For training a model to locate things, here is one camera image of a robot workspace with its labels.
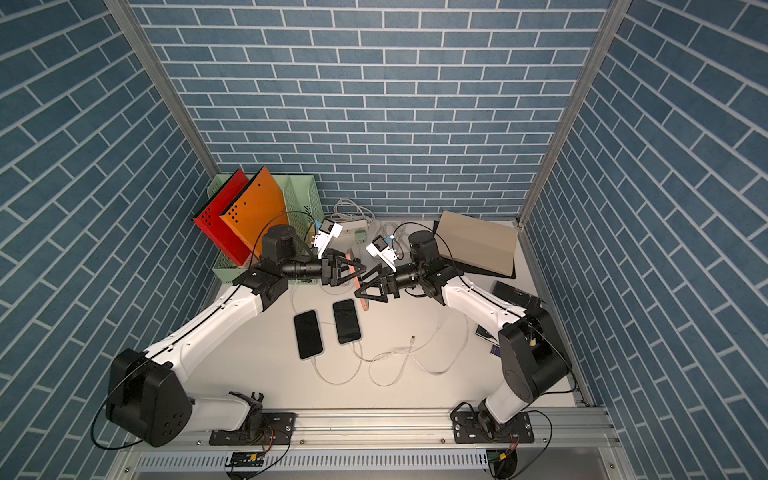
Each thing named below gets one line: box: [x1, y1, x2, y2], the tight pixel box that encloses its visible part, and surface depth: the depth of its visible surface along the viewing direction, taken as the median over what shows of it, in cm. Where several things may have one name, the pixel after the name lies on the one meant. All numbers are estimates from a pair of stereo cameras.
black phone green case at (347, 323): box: [333, 299, 361, 344], surface depth 93 cm
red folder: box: [192, 169, 252, 266], surface depth 86 cm
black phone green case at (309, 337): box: [293, 309, 325, 361], surface depth 91 cm
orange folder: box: [219, 166, 289, 259], surface depth 88 cm
